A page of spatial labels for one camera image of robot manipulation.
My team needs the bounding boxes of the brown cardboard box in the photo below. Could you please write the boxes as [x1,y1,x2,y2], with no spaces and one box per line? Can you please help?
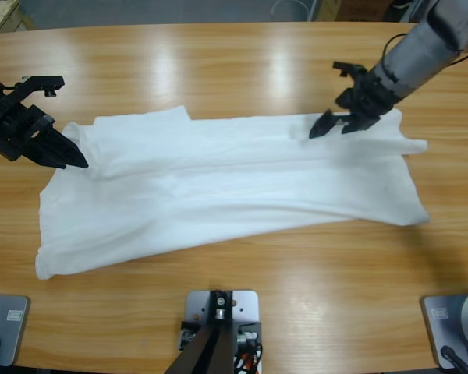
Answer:
[319,0,387,23]

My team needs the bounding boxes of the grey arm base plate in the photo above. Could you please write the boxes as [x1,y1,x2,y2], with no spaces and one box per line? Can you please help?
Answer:
[420,288,468,370]
[0,294,31,368]

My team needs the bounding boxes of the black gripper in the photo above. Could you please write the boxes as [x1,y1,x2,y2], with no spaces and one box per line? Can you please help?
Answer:
[0,69,90,170]
[308,69,399,141]

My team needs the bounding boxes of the grey metal frame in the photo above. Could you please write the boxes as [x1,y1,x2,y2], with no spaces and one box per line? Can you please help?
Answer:
[389,0,430,23]

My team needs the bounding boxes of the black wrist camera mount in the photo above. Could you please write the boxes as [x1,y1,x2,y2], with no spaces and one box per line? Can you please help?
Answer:
[2,75,66,105]
[331,61,370,81]

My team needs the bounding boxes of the white cable loop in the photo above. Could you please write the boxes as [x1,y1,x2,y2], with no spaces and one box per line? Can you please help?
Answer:
[272,0,311,19]

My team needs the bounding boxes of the red cable bundle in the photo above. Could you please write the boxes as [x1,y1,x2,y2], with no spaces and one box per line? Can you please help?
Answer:
[233,344,264,374]

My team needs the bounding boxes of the stacked cardboard boxes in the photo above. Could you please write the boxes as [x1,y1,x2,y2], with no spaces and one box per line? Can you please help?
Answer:
[0,0,36,37]

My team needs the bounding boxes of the white mounting block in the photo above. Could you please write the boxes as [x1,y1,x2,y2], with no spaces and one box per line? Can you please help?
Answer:
[184,288,263,374]

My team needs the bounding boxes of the white t-shirt with small print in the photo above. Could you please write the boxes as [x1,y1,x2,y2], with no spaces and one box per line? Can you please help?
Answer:
[34,104,431,281]

